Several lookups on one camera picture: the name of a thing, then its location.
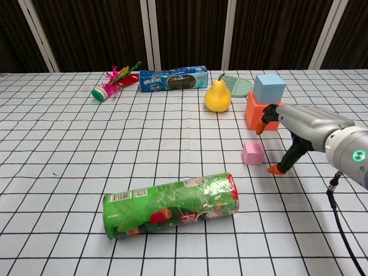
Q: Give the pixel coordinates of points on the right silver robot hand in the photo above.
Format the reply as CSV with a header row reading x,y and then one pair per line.
x,y
307,123

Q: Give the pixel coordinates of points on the blue foam block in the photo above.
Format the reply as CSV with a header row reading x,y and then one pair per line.
x,y
268,89

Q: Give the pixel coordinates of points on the small pink foam block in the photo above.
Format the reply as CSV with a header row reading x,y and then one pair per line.
x,y
253,153

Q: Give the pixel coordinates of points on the large orange foam block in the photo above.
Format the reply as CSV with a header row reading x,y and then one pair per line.
x,y
253,115

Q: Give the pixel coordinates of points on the mint green hand brush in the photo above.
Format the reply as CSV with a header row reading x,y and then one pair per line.
x,y
240,86

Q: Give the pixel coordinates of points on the yellow toy pear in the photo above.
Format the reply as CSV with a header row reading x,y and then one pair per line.
x,y
217,97

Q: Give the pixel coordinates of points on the blue cookie box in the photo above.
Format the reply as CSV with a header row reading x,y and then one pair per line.
x,y
172,80

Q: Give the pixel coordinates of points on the dark folding screen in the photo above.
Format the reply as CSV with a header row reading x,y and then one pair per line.
x,y
187,31

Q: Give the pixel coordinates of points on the green chips can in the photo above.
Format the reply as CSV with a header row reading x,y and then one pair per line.
x,y
169,207

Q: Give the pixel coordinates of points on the pink feather shuttlecock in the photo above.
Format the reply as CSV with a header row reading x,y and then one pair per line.
x,y
110,86

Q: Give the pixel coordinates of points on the white checkered tablecloth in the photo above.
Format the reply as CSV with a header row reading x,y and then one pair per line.
x,y
86,143

